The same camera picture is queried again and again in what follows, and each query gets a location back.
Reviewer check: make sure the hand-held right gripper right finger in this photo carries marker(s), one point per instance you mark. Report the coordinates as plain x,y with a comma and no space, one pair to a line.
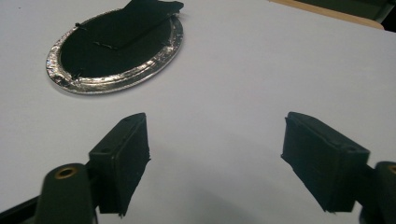
323,161

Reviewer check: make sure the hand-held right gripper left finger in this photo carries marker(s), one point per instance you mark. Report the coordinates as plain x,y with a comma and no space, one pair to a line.
124,161

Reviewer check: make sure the white table board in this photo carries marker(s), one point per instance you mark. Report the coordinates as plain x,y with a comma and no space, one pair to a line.
218,77

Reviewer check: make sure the wooden table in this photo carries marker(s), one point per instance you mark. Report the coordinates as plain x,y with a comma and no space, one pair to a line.
336,14

